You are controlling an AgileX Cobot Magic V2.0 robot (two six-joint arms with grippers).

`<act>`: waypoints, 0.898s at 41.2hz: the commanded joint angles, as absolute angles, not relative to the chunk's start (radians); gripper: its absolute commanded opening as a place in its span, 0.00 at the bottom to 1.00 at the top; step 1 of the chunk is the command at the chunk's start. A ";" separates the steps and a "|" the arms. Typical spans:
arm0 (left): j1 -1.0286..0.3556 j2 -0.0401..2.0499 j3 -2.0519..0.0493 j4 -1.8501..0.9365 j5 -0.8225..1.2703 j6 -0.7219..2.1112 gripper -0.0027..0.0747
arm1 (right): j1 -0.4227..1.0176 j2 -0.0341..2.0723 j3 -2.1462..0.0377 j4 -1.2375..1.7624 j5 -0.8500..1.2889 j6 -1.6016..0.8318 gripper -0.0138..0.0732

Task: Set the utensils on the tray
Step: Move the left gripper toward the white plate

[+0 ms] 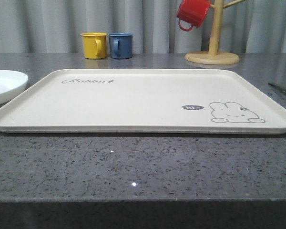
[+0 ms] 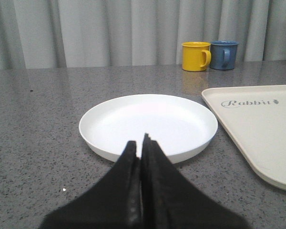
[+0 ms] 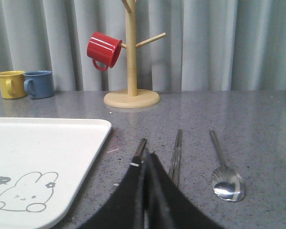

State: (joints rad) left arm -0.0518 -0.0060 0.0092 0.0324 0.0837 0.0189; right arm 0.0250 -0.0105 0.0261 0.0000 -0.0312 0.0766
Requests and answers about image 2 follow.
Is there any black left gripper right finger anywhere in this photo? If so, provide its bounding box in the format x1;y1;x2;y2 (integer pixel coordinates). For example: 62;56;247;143
141;134;250;229

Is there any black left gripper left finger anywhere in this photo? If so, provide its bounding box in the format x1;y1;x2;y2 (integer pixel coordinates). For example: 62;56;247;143
40;141;141;229

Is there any white round plate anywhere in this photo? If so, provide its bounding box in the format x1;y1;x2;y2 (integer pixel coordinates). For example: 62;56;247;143
79;94;218;164

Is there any cream rabbit serving tray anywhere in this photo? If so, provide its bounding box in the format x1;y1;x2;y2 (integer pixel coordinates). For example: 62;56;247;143
202;85;286;190

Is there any yellow mug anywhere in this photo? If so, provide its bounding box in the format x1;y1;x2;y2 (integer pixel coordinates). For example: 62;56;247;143
182;42;211;72

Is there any blue mug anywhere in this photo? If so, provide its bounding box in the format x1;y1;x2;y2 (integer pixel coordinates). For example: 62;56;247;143
209;41;239;71

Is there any grey curtain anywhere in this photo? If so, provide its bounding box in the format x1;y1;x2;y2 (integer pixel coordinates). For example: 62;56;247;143
0;0;286;70

